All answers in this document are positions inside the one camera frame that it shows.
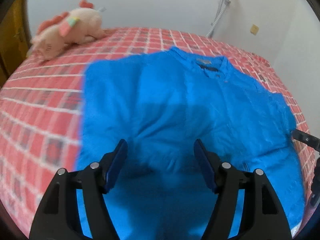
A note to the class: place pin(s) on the pink plush toy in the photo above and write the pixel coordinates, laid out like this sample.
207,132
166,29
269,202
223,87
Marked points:
78,26

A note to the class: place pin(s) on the grey wall conduit pipe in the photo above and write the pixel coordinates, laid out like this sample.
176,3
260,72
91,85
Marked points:
223,5

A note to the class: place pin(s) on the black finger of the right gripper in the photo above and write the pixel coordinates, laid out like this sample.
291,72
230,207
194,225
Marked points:
307,139

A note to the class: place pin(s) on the red plaid bed sheet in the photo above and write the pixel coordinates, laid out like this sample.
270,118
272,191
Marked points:
40,105

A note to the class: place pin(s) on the brown wooden wardrobe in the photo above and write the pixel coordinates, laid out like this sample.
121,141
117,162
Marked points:
15,38

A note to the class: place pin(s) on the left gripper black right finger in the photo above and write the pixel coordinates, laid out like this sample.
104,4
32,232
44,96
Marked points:
247,206

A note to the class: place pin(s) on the yellow wall socket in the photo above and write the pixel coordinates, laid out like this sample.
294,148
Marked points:
254,29

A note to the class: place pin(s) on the blue puffer jacket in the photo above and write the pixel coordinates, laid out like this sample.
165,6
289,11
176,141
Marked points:
161,104

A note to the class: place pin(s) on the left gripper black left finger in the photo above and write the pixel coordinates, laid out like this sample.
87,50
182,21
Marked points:
73,205

